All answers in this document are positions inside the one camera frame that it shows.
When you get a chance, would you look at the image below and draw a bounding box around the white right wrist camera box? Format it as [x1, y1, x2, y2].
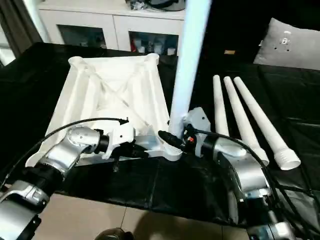
[182, 106, 211, 157]

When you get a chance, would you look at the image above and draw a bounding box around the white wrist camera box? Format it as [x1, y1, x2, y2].
[182, 106, 211, 157]
[102, 120, 136, 160]

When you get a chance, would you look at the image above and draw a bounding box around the black work mat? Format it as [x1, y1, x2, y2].
[0, 42, 320, 226]

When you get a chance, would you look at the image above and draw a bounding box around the grey white pillow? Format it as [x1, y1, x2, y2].
[253, 17, 320, 71]

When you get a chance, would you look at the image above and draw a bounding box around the white plastic table top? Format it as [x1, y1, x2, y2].
[25, 52, 184, 168]

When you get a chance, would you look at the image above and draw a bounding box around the dark round kitchen appliance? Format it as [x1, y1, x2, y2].
[145, 0, 187, 12]

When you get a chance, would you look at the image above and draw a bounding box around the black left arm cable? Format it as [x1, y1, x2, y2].
[0, 117, 130, 187]

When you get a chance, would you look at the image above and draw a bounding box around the white plastic table leg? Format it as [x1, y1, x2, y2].
[212, 74, 231, 138]
[223, 76, 270, 167]
[233, 76, 302, 171]
[169, 0, 213, 147]

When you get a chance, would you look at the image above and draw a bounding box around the white glass-door cabinet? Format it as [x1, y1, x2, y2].
[37, 0, 189, 56]

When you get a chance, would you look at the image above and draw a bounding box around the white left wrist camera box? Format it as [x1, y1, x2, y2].
[102, 120, 136, 160]

